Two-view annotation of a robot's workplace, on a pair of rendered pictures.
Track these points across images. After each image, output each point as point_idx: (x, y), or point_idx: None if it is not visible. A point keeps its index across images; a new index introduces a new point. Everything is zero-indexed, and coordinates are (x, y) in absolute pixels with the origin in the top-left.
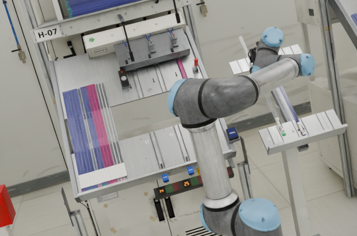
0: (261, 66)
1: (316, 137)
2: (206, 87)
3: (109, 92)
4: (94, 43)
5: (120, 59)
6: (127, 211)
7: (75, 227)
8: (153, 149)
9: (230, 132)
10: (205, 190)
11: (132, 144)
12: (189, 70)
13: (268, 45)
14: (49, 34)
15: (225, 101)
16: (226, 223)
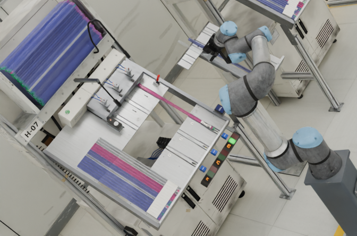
0: (237, 51)
1: None
2: (250, 83)
3: (111, 141)
4: (71, 112)
5: (101, 111)
6: (170, 218)
7: None
8: (178, 156)
9: (218, 109)
10: (268, 148)
11: (161, 164)
12: (152, 86)
13: (230, 35)
14: (33, 129)
15: (267, 83)
16: (291, 158)
